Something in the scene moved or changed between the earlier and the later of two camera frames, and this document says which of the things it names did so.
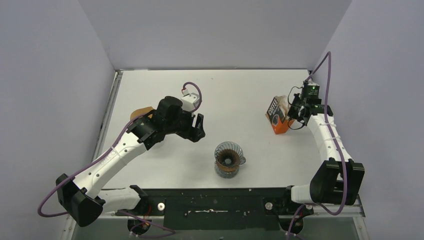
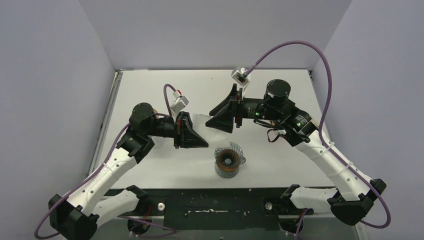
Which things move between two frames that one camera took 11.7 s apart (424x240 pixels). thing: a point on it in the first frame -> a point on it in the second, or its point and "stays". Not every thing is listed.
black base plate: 219,209 stays
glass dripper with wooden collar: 229,154 stays
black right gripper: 291,113 -> 232,107
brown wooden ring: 226,169 stays
